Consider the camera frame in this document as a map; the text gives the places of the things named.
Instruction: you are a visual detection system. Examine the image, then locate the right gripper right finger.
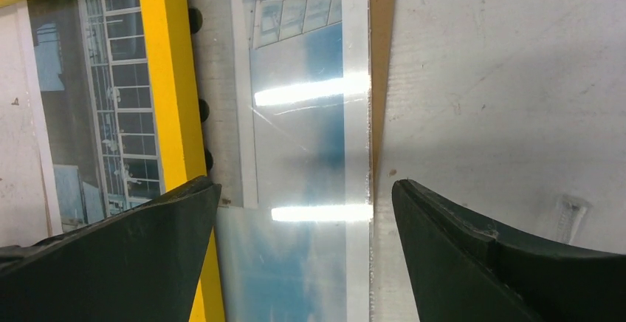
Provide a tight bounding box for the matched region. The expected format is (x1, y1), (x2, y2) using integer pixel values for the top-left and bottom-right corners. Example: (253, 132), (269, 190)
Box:
(392, 179), (625, 321)

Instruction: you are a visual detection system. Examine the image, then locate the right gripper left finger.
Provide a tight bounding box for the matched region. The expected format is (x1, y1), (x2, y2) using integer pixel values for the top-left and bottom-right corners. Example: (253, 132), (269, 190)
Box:
(1, 176), (221, 321)

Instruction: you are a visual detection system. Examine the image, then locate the blue building photo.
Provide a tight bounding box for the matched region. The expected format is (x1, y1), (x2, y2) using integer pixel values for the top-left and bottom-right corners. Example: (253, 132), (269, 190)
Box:
(27, 0), (373, 321)

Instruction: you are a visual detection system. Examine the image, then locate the yellow wooden photo frame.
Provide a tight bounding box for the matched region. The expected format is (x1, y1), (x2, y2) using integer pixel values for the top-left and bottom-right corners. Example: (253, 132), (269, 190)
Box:
(0, 0), (227, 322)

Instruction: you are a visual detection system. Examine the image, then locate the brown fibreboard backing board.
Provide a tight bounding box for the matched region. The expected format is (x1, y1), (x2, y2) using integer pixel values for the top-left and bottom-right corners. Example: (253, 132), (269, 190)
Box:
(369, 0), (396, 184)

